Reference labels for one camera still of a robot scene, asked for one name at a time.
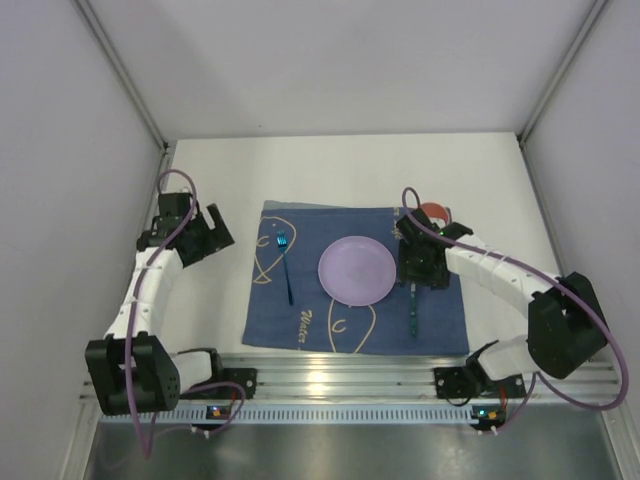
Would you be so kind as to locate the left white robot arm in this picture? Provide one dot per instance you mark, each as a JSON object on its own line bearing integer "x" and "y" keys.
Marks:
{"x": 130, "y": 364}

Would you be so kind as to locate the perforated grey cable tray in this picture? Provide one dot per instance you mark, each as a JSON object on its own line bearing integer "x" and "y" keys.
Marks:
{"x": 338, "y": 414}

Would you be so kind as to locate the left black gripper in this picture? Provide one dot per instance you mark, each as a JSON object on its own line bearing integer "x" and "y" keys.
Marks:
{"x": 208, "y": 235}

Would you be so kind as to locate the orange plastic cup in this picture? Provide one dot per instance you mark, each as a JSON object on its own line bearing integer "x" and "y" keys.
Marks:
{"x": 437, "y": 213}

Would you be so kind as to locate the purple plastic plate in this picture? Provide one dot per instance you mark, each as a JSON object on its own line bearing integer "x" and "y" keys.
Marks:
{"x": 357, "y": 271}

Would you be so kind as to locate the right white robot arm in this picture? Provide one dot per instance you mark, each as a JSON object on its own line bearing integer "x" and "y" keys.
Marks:
{"x": 563, "y": 315}

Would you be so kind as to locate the blue cloth placemat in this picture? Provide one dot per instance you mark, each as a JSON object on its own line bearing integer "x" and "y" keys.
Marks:
{"x": 316, "y": 322}

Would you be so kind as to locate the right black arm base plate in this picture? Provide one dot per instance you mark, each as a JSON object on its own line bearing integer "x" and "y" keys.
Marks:
{"x": 456, "y": 385}

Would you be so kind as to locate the spoon with green handle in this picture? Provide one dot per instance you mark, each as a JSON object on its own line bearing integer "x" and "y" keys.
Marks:
{"x": 413, "y": 312}

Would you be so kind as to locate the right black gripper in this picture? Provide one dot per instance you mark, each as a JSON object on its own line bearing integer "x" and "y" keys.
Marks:
{"x": 422, "y": 280}

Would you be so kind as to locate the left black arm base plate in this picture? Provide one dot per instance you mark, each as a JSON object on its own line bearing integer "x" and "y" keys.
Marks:
{"x": 218, "y": 387}

